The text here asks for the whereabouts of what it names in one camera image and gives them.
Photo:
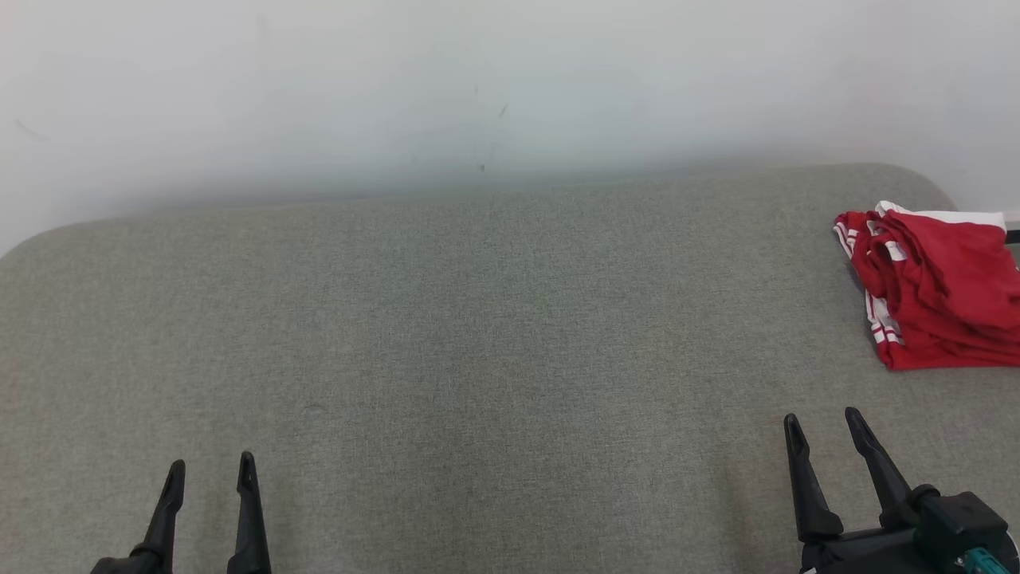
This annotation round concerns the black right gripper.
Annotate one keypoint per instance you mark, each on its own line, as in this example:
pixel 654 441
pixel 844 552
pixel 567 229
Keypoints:
pixel 861 554

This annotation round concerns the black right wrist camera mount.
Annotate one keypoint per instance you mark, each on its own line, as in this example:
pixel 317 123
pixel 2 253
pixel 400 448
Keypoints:
pixel 960 522

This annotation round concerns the black white wall baseboard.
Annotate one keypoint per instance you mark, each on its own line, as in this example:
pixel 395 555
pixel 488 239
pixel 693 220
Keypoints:
pixel 1014 231

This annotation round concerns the red white jersey garment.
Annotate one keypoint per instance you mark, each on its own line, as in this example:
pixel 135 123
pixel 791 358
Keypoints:
pixel 865 255

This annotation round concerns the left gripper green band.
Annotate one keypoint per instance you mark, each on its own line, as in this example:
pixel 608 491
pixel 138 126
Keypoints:
pixel 131 564

